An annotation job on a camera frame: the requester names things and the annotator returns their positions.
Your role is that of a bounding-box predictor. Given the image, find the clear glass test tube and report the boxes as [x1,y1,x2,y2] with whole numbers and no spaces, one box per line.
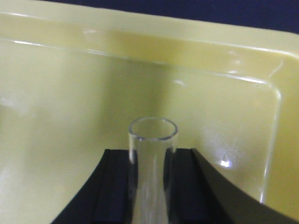
[128,117,178,224]

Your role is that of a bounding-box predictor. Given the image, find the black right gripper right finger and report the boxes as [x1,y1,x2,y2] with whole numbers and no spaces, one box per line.
[172,148,298,224]

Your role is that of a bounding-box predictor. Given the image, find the yellow plastic tray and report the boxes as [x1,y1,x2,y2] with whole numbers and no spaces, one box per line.
[0,0,299,224]

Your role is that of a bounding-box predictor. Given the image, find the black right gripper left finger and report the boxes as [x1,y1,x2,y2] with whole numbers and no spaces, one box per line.
[53,149,128,224]

